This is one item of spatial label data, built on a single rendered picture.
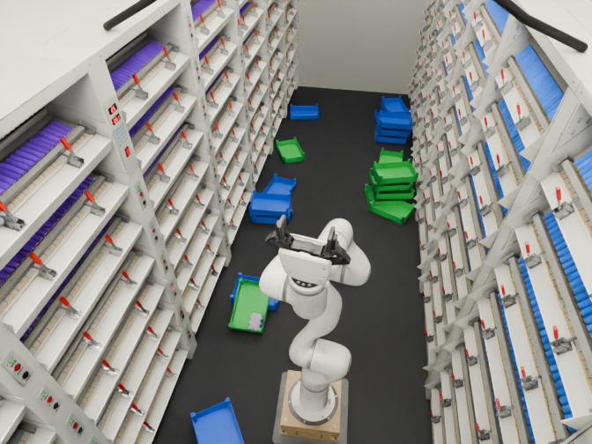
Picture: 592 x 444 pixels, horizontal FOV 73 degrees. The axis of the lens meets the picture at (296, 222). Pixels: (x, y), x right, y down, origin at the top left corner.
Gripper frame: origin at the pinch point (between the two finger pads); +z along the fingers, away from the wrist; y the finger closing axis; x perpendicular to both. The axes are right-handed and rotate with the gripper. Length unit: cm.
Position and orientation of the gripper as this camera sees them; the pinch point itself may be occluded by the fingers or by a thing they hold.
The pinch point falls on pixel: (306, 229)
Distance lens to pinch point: 71.6
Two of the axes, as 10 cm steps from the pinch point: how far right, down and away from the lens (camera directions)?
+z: -0.5, -5.8, -8.1
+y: -9.5, -2.2, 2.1
